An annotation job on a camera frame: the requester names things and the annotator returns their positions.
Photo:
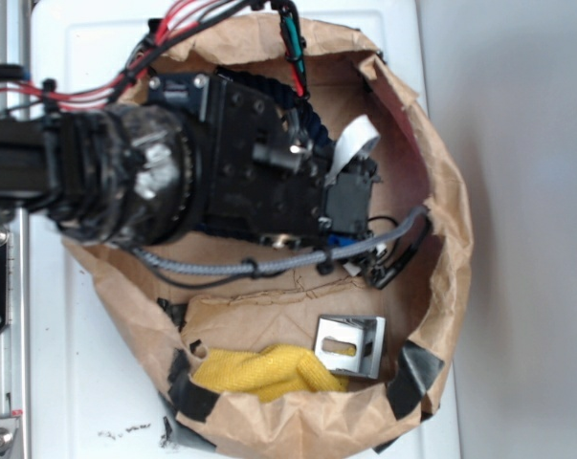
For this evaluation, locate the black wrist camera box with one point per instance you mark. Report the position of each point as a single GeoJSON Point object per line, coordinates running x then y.
{"type": "Point", "coordinates": [348, 200]}

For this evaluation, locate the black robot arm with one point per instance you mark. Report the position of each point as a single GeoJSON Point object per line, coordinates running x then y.
{"type": "Point", "coordinates": [118, 175]}

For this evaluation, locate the brown paper bag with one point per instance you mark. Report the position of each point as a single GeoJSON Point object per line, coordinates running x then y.
{"type": "Point", "coordinates": [171, 332]}

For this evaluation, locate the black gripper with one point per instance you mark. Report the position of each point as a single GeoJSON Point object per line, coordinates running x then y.
{"type": "Point", "coordinates": [258, 156]}

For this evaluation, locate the yellow woven cloth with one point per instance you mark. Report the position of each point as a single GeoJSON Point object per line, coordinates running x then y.
{"type": "Point", "coordinates": [269, 374]}

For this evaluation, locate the aluminium frame rail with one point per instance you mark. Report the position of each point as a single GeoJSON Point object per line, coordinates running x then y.
{"type": "Point", "coordinates": [15, 375]}

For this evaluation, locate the metal angle bracket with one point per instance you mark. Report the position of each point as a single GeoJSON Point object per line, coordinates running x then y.
{"type": "Point", "coordinates": [351, 345]}

